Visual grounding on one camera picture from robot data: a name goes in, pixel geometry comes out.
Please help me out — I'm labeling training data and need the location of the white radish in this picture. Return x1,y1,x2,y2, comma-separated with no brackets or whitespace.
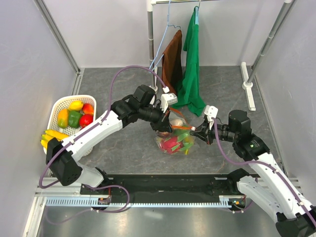
170,118,184,127

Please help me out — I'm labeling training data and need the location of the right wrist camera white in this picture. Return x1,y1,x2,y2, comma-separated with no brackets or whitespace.
203,105,218,129

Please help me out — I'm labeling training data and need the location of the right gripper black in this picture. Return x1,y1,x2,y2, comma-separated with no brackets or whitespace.
190,118,238,145

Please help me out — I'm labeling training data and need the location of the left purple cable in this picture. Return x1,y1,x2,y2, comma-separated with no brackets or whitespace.
38,65,168,225

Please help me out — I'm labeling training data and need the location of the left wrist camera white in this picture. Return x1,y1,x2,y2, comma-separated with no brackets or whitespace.
160,93,178,113

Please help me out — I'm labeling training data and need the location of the brown towel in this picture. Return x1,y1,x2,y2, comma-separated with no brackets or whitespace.
161,30,182,95

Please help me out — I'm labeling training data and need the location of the light blue wire hanger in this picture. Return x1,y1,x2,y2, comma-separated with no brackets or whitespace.
150,0,181,71

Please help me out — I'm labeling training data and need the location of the orange green papaya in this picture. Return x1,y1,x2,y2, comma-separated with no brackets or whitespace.
57,109,69,129

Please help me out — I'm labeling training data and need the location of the clear zip top bag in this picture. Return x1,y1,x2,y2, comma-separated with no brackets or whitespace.
156,108,196,155

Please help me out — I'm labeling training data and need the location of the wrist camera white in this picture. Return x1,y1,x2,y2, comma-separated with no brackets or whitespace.
160,93,178,113
203,105,218,129

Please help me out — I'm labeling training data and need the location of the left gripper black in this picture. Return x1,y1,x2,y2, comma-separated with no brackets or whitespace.
139,103,172,133

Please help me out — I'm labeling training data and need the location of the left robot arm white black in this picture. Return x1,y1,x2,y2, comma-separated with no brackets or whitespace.
46,85,177,194

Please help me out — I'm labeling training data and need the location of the green bell pepper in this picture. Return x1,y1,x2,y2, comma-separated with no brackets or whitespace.
68,111,82,128

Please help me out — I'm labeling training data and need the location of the green t-shirt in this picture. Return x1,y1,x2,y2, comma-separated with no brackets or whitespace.
174,10,205,117

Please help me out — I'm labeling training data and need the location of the white plastic basket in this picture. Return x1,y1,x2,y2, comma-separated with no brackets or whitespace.
41,95,96,152

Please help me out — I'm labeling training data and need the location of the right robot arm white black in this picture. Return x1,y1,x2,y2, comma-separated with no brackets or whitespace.
191,106,316,237

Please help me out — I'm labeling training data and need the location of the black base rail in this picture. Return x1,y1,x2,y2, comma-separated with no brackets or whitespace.
80,168,249,204

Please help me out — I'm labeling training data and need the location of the blue hanger under shirt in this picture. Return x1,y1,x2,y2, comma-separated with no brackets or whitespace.
194,0,201,25

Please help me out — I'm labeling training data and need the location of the red dragon fruit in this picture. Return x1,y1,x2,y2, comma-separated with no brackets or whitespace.
158,129,194,155

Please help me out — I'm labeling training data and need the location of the metal clothes rack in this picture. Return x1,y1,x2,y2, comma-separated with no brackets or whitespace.
146,0,293,111

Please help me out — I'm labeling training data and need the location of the yellow mango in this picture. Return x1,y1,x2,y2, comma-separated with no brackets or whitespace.
68,100,84,112

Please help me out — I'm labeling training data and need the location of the red peach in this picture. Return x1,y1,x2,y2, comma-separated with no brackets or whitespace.
82,103,94,116

